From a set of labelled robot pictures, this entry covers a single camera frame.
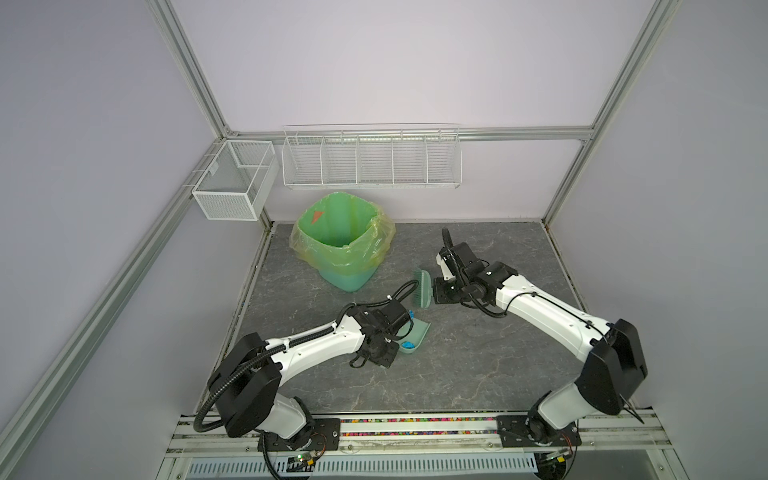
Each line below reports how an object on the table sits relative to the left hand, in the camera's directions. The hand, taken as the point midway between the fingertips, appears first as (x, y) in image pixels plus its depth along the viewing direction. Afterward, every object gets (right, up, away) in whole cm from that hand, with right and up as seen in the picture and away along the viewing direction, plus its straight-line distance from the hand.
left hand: (382, 360), depth 81 cm
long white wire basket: (-4, +61, +17) cm, 63 cm away
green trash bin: (-15, +35, +23) cm, 45 cm away
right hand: (+15, +17, +2) cm, 23 cm away
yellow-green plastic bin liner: (+1, +33, +13) cm, 36 cm away
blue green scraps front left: (+8, +2, +7) cm, 10 cm away
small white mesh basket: (-50, +53, +21) cm, 76 cm away
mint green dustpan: (+7, +10, -11) cm, 17 cm away
